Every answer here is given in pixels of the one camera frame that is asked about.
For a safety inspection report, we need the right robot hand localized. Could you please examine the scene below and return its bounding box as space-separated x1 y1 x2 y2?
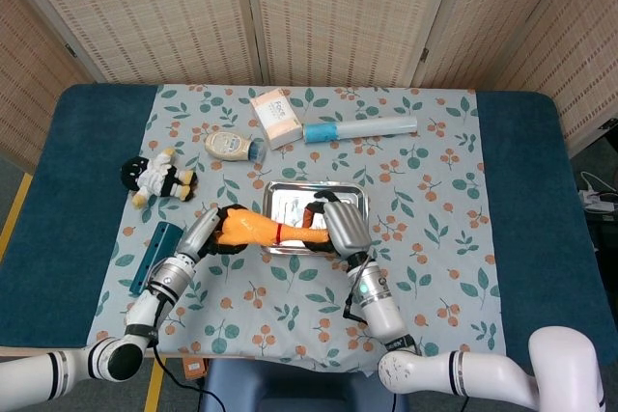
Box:
302 189 374 258

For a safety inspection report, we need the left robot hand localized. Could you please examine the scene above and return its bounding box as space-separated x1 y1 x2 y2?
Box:
176 204 252 260

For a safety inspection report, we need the yellow rubber chicken toy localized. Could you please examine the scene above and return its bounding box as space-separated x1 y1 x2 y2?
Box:
211 206 337 248

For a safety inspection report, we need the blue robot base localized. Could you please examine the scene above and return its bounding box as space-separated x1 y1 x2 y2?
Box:
200 358 409 412

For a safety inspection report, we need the silver metal tray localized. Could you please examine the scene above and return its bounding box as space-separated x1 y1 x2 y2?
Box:
262 180 371 257

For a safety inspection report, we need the cream bottle blue cap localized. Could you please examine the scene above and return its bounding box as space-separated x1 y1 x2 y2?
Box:
204 131 267 164

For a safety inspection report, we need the teal curved plastic piece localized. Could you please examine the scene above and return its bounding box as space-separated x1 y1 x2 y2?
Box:
128 221 187 296

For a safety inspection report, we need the black and white plush doll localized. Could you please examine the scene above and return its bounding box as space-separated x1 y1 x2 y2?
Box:
120 148 199 210

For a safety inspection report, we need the floral print tablecloth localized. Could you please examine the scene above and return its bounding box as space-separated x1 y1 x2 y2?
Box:
86 84 508 360

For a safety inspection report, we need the plastic wrap roll blue label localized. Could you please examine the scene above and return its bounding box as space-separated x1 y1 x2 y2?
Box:
302 115 419 145

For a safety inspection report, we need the white cardboard box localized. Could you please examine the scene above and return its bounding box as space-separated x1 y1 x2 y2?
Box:
249 87 305 151

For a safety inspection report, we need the small orange box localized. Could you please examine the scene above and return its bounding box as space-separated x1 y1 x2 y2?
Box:
183 357 208 379

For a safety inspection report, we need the dark blue table cover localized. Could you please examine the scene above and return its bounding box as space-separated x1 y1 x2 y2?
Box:
0 82 618 370

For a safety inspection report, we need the woven folding screen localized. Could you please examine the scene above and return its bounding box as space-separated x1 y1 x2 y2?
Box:
0 0 618 167

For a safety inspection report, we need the white power strip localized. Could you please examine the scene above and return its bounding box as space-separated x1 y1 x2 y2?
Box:
577 187 618 213

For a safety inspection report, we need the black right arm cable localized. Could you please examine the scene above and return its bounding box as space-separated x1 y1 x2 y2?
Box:
341 261 369 325

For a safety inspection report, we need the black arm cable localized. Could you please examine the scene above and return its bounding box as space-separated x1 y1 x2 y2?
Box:
341 261 369 325
152 295 228 412

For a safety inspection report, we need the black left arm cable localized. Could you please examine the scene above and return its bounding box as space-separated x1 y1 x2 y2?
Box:
152 295 228 412

